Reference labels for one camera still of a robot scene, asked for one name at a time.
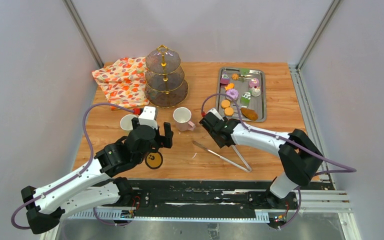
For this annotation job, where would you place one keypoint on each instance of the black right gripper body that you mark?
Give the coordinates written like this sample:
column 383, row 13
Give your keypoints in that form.
column 220, row 144

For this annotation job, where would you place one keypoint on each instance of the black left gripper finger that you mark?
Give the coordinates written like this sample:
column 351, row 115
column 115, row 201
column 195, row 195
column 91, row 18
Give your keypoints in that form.
column 168, row 135
column 135, row 122

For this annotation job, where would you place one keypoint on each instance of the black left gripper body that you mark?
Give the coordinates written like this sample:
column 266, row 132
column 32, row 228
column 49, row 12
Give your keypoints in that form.
column 155, row 144

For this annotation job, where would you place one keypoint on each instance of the long metal tongs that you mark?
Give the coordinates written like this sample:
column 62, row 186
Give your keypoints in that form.
column 246, row 167

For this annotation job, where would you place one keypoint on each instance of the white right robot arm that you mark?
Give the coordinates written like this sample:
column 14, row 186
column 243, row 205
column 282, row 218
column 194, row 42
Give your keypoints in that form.
column 299, row 156

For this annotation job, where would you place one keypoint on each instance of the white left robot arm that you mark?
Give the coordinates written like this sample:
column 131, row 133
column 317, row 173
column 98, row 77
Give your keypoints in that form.
column 95, row 183

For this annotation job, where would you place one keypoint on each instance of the white cup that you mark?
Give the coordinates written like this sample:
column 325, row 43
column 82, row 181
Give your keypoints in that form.
column 126, row 123

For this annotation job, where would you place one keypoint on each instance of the orange round biscuit lower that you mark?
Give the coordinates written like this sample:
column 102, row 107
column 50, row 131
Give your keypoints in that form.
column 229, row 111

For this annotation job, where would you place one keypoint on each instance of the orange round biscuit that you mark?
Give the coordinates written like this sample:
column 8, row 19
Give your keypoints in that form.
column 225, row 104
column 229, row 111

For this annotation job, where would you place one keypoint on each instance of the orange round biscuit upper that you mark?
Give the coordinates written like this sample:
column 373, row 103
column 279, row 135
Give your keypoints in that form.
column 225, row 104

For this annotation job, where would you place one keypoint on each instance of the pink mug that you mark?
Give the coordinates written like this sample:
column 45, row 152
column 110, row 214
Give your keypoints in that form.
column 182, row 117

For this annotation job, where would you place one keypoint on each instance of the brown bread roll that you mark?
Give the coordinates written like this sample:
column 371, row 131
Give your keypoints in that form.
column 249, row 114

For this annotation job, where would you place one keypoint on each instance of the green square cake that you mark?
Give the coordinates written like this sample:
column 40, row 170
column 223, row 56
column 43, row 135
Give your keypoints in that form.
column 246, row 98

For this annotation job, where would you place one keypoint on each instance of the purple frosted donut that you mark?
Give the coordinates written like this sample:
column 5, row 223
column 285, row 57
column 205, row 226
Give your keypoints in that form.
column 232, row 94

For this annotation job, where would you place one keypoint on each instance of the floral orange cloth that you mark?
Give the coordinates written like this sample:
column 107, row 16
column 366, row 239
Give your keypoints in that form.
column 123, row 82

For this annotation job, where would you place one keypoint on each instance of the three-tier glass cake stand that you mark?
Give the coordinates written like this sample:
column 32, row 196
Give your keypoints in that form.
column 165, row 83

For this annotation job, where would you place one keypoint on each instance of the magenta square cake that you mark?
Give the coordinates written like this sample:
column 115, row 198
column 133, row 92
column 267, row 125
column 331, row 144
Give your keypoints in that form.
column 224, row 79

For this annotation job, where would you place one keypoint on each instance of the metal serving tray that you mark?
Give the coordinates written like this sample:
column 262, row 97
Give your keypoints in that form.
column 257, row 104

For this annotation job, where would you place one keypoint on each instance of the white cream cupcake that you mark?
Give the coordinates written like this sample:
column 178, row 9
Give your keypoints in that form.
column 255, row 91

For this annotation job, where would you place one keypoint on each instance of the small orange flower cookie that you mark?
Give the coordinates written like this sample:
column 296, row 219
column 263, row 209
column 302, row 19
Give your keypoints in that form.
column 235, row 76

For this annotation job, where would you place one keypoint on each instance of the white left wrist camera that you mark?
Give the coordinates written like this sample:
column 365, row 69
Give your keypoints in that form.
column 148, row 117

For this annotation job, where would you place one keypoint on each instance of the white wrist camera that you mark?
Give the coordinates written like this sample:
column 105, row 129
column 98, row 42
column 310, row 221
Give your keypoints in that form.
column 215, row 113
column 148, row 117

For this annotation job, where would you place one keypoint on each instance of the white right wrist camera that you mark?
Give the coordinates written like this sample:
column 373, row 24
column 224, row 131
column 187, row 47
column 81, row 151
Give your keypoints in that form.
column 215, row 113

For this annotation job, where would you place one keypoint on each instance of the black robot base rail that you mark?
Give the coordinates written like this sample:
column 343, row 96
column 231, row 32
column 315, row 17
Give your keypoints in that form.
column 204, row 199

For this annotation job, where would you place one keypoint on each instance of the aluminium frame post left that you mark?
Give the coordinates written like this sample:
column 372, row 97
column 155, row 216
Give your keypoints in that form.
column 73, row 12

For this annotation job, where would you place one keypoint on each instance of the aluminium frame post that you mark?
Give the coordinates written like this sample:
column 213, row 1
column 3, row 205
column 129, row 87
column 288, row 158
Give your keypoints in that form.
column 73, row 12
column 331, row 10

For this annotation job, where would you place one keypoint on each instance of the aluminium frame post right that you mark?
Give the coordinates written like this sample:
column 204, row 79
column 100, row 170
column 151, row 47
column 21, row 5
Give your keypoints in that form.
column 331, row 10

